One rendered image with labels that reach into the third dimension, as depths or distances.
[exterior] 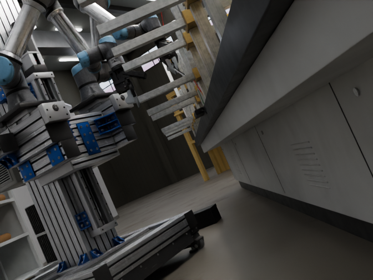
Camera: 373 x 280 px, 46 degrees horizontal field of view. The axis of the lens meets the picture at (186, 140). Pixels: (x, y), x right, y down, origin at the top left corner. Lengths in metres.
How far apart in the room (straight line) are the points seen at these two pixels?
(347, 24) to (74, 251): 2.11
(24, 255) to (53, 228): 2.49
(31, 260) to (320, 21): 4.59
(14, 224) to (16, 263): 0.40
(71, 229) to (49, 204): 0.19
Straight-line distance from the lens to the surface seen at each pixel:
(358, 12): 0.49
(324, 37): 0.59
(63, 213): 2.42
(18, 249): 5.00
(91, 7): 2.51
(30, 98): 2.22
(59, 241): 2.51
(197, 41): 1.62
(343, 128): 1.24
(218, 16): 1.12
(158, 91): 2.05
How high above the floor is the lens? 0.48
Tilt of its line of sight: 3 degrees up
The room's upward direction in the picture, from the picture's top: 24 degrees counter-clockwise
